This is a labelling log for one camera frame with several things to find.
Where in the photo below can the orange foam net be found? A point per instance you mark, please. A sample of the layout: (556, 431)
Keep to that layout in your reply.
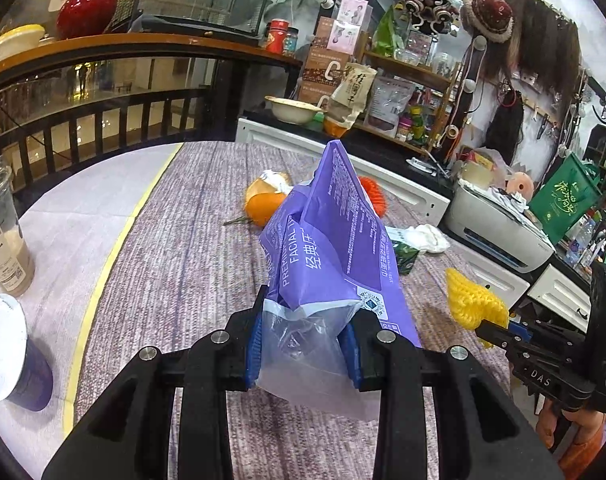
(374, 195)

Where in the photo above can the purple tissue packet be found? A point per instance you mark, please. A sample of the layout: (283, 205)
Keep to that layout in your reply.
(333, 240)

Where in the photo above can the brown patterned box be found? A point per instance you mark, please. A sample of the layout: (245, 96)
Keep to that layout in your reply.
(315, 70)

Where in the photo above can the yellow knitted cloth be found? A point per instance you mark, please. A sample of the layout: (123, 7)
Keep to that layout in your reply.
(475, 300)

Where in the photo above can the wooden shelf rack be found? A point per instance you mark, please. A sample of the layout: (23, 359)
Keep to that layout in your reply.
(413, 67)

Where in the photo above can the red embroidered hat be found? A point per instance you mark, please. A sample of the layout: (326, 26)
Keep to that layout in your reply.
(488, 15)

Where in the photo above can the purple cup with white lid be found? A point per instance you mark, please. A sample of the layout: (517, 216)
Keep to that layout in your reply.
(8, 355)

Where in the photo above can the white printer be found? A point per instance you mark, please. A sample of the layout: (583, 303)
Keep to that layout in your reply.
(493, 240)

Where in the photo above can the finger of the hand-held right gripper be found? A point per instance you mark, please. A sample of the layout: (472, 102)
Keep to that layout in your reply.
(525, 330)
(498, 337)

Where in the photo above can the beige snack bag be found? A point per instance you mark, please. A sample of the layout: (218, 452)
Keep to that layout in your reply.
(350, 95)

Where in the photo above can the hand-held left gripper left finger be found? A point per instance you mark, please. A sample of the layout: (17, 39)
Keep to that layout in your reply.
(254, 355)

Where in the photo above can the person's right hand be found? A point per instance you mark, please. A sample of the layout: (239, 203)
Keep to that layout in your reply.
(590, 435)

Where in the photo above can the white tissue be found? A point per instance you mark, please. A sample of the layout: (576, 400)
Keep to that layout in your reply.
(428, 237)

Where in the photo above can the clear plastic bag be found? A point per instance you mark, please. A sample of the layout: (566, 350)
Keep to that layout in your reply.
(303, 360)

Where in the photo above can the clear pouch dark contents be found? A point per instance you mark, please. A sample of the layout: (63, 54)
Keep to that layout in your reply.
(388, 105)

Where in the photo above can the small green twig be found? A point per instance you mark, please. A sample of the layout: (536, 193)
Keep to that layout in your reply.
(238, 220)

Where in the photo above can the cream enamel bowl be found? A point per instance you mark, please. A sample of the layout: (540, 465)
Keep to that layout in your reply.
(293, 110)

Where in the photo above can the orange fruit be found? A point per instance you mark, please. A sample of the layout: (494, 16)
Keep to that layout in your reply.
(263, 207)

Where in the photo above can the small jar blue lid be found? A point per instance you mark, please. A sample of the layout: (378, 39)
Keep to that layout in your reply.
(291, 42)

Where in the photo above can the green patterned packet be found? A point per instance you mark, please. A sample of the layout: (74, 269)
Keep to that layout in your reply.
(403, 255)

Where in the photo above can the ornate beaded headdress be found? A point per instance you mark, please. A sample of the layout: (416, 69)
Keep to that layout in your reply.
(430, 7)

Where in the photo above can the clear plastic drink cup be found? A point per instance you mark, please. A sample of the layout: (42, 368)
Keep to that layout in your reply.
(5, 240)

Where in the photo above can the plastic bag of snacks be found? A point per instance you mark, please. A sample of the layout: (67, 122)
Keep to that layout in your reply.
(485, 160)

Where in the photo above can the green tote bag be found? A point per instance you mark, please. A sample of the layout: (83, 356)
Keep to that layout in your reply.
(563, 200)

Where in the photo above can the wooden railing counter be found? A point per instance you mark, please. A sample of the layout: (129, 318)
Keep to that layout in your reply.
(133, 45)

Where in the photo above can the white flat device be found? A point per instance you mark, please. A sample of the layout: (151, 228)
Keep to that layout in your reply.
(428, 166)

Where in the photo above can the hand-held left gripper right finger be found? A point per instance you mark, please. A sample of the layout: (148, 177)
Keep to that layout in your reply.
(352, 357)

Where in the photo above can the white tablecloth yellow stripe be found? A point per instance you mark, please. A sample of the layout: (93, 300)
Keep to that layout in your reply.
(68, 220)

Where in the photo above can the cream bowl yellow lid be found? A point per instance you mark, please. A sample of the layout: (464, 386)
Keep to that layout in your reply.
(13, 45)

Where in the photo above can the red canister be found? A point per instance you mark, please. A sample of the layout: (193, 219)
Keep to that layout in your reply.
(277, 37)

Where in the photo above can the pink box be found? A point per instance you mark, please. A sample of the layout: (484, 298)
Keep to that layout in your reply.
(353, 10)
(344, 36)

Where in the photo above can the purple striped tablecloth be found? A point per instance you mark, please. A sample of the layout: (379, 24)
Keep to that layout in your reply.
(193, 260)

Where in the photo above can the cluster of small colourful bottles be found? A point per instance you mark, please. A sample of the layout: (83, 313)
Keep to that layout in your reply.
(413, 122)

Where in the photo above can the rack of hair extensions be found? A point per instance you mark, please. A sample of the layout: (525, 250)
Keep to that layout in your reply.
(543, 40)

